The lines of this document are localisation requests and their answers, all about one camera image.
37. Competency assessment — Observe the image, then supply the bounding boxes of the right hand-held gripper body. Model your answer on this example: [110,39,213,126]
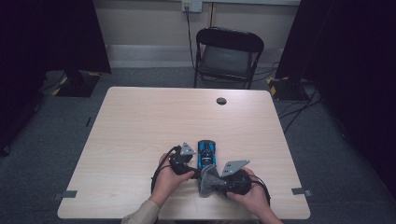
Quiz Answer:
[219,159,253,197]

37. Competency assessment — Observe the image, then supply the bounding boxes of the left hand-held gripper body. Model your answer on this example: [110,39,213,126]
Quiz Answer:
[168,141,197,176]

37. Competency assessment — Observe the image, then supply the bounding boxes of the grey speckled cloth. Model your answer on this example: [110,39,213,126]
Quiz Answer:
[198,163,231,198]

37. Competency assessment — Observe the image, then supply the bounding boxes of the blue toy car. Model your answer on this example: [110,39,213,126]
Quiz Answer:
[197,139,217,171]

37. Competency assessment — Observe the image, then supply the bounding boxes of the person's right hand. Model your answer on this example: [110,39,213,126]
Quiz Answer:
[226,167,269,219]

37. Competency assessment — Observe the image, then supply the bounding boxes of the person's left hand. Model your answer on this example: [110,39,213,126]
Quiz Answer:
[148,152,196,209]

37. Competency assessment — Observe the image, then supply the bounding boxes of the grey tape strip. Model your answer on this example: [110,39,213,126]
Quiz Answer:
[291,187,313,198]
[52,189,78,202]

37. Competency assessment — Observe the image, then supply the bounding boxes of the black stand base yellow tape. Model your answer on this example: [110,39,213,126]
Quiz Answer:
[51,69,101,98]
[265,76,310,102]

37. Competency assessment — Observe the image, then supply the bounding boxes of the black folding chair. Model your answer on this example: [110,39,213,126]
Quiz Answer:
[193,26,265,91]

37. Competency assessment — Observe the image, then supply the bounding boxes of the black curtain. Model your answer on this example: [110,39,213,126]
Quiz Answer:
[0,0,112,157]
[275,0,396,200]

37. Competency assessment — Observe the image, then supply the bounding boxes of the right hand-held gripper cable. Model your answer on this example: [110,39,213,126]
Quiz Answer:
[248,174,272,207]

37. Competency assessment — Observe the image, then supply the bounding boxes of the black floor cables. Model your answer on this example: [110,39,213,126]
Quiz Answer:
[278,83,322,134]

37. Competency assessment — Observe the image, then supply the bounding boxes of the black power cable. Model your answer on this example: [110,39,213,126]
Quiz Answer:
[185,7,196,71]

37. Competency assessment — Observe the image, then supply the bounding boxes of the thin black wall cable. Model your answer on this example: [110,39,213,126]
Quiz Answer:
[209,2,216,28]

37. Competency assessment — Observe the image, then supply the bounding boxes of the white wall socket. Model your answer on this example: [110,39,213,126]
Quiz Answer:
[181,0,204,13]

